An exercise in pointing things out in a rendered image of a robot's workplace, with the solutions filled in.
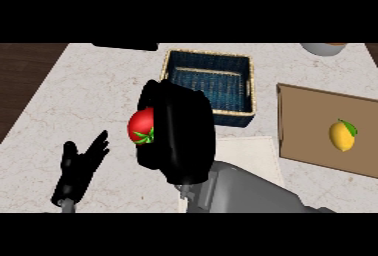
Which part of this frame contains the white placemat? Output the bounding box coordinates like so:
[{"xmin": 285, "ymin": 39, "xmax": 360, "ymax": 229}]
[{"xmin": 176, "ymin": 135, "xmax": 286, "ymax": 214}]

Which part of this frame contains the grey bowl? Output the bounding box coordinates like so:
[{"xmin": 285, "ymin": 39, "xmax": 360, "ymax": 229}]
[{"xmin": 300, "ymin": 43, "xmax": 348, "ymax": 57}]

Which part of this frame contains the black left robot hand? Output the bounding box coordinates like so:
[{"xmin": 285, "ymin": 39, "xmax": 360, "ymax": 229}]
[{"xmin": 50, "ymin": 129, "xmax": 111, "ymax": 207}]

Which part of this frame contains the yellow lemon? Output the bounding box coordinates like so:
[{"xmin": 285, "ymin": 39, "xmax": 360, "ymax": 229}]
[{"xmin": 328, "ymin": 118, "xmax": 359, "ymax": 153}]

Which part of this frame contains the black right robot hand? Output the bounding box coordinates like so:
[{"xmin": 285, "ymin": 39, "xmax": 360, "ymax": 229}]
[{"xmin": 136, "ymin": 78, "xmax": 217, "ymax": 186}]

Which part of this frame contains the red tomato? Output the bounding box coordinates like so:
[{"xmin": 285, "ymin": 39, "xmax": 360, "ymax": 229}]
[{"xmin": 127, "ymin": 107, "xmax": 156, "ymax": 146}]

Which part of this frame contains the blue wicker basket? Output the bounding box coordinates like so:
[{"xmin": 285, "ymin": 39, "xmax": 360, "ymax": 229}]
[{"xmin": 159, "ymin": 49, "xmax": 258, "ymax": 128}]

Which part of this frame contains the brown cutting board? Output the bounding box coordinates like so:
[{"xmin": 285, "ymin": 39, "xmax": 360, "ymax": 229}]
[{"xmin": 276, "ymin": 82, "xmax": 378, "ymax": 179}]

